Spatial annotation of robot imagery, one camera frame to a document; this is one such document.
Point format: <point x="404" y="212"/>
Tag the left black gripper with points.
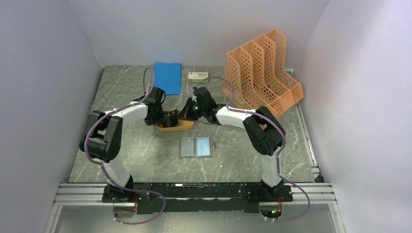
<point x="150" y="121"/>

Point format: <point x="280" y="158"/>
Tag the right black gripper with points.
<point x="186" y="113"/>

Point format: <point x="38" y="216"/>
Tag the black card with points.
<point x="171" y="119"/>

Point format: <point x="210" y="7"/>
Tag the orange oval tray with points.
<point x="182" y="125"/>

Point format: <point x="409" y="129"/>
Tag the grey VIP card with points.
<point x="188" y="147"/>

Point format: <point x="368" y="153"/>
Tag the grey card holder wallet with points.
<point x="204" y="148"/>

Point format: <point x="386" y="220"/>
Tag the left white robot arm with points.
<point x="101" y="139"/>

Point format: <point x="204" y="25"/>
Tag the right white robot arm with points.
<point x="265" y="133"/>

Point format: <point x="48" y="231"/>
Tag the blue notebook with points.
<point x="168" y="77"/>

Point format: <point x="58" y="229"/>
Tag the small red white box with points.
<point x="197" y="77"/>

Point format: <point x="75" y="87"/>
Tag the orange mesh file organizer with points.
<point x="255" y="75"/>

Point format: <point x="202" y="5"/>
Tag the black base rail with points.
<point x="193" y="197"/>

